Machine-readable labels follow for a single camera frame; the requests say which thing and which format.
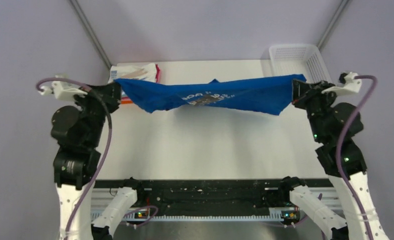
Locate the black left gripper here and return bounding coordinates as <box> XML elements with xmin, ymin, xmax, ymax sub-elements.
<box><xmin>74</xmin><ymin>78</ymin><xmax>123</xmax><ymax>147</ymax></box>

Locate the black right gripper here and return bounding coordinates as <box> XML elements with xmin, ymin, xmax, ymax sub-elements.
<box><xmin>291</xmin><ymin>78</ymin><xmax>340</xmax><ymax>142</ymax></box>

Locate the blue t shirt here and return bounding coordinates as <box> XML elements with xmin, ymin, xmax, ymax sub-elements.
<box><xmin>115</xmin><ymin>74</ymin><xmax>306</xmax><ymax>116</ymax></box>

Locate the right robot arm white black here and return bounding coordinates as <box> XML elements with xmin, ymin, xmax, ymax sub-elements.
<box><xmin>278</xmin><ymin>72</ymin><xmax>388</xmax><ymax>240</ymax></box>

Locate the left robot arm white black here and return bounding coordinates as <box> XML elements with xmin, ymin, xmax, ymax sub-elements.
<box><xmin>50</xmin><ymin>82</ymin><xmax>146</xmax><ymax>240</ymax></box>

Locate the orange folded t shirt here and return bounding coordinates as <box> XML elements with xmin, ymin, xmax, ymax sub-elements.
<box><xmin>121</xmin><ymin>98</ymin><xmax>134</xmax><ymax>104</ymax></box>

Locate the white plastic basket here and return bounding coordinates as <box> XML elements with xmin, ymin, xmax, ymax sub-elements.
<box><xmin>268</xmin><ymin>43</ymin><xmax>333</xmax><ymax>84</ymax></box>

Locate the white striped folded t shirt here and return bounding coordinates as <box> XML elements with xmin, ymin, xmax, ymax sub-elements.
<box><xmin>108</xmin><ymin>63</ymin><xmax>156</xmax><ymax>83</ymax></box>

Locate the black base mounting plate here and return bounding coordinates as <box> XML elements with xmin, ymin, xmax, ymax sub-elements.
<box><xmin>90</xmin><ymin>178</ymin><xmax>334</xmax><ymax>219</ymax></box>

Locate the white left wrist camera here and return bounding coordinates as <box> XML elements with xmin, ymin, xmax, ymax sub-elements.
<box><xmin>35</xmin><ymin>76</ymin><xmax>91</xmax><ymax>102</ymax></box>

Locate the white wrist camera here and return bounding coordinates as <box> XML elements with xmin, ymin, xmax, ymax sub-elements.
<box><xmin>321</xmin><ymin>71</ymin><xmax>362</xmax><ymax>97</ymax></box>
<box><xmin>35</xmin><ymin>76</ymin><xmax>91</xmax><ymax>102</ymax></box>

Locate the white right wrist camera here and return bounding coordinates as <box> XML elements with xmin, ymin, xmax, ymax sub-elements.
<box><xmin>321</xmin><ymin>71</ymin><xmax>362</xmax><ymax>97</ymax></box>

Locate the white slotted cable duct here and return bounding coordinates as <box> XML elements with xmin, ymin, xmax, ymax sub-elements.
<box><xmin>90</xmin><ymin>208</ymin><xmax>284</xmax><ymax>223</ymax></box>

